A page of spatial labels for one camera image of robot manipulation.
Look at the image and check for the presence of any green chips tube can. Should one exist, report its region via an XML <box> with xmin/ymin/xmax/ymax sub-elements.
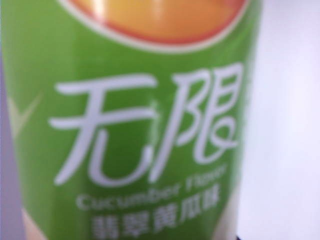
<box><xmin>0</xmin><ymin>0</ymin><xmax>264</xmax><ymax>240</ymax></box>

